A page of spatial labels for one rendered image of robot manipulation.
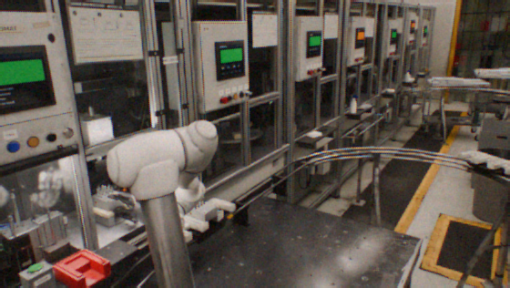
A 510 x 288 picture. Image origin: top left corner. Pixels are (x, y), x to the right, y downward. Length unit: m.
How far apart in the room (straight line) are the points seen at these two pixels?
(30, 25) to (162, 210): 0.74
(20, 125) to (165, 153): 0.55
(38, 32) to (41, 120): 0.29
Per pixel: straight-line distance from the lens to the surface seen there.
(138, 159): 1.03
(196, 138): 1.08
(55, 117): 1.48
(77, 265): 1.59
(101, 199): 1.88
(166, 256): 1.11
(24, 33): 1.43
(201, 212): 1.83
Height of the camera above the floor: 1.78
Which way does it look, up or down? 17 degrees down
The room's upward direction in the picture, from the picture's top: 1 degrees counter-clockwise
